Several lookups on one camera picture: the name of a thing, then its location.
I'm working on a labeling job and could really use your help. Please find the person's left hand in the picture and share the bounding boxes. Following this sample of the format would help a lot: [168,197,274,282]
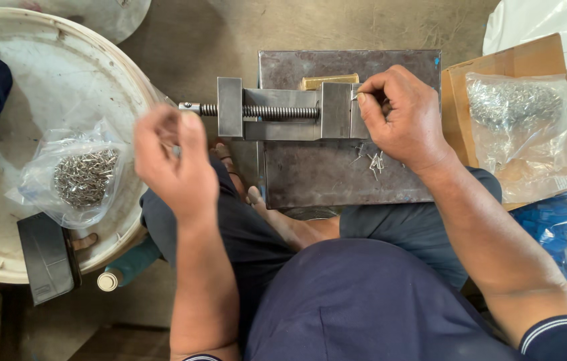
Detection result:
[133,104,220,222]

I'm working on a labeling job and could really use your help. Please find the person's right hand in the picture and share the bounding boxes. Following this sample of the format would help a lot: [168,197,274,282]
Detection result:
[356,64,458,174]

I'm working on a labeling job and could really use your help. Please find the person's foot in sandal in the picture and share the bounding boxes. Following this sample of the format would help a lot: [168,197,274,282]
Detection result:
[210,143,247,202]

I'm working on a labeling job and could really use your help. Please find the heap of loose metal pins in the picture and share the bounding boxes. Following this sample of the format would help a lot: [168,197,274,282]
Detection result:
[349,142,387,182]

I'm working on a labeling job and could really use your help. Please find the brass block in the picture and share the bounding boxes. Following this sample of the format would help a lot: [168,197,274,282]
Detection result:
[300,73,360,91]

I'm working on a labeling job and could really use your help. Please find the teal bottle with white cap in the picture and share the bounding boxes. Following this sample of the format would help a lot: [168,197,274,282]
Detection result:
[97,236,163,293]

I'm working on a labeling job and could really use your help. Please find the grey metal plate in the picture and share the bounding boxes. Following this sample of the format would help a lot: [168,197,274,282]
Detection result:
[257,49,443,210]

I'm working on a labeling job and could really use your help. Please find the person's dark blue trousers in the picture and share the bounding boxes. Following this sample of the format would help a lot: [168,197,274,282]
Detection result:
[139,156,503,347]

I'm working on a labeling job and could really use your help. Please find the clear bag of metal pins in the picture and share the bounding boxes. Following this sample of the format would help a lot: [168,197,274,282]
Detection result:
[5,119,129,230]

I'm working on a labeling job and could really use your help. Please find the large clear bag of pins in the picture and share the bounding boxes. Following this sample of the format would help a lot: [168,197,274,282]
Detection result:
[465,72,567,204]

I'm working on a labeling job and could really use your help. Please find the brown cardboard box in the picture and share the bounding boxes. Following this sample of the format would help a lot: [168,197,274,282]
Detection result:
[441,33,567,212]

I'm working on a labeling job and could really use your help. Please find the person's bare foot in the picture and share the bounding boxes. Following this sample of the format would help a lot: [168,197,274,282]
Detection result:
[247,186,341,252]

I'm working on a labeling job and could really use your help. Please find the steel machine vise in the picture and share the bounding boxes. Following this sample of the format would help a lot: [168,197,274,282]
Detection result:
[178,77,370,141]

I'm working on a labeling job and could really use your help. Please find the large white bucket lid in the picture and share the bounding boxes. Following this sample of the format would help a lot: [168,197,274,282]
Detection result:
[0,7,162,285]

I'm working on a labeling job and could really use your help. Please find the black plastic case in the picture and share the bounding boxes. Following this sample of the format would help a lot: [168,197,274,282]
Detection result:
[17,212,83,307]

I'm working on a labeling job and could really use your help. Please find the white plastic sack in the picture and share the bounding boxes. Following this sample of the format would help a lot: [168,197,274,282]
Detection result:
[482,0,567,129]

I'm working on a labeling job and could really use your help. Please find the person's dark blue shirt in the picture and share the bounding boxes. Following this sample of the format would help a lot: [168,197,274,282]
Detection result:
[183,238,567,361]

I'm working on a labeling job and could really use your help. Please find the clear bag of blue parts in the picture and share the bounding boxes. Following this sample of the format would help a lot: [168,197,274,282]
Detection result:
[511,131,567,324]

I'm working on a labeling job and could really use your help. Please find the white round container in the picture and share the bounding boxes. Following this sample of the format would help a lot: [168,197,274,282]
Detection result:
[0,0,153,45]

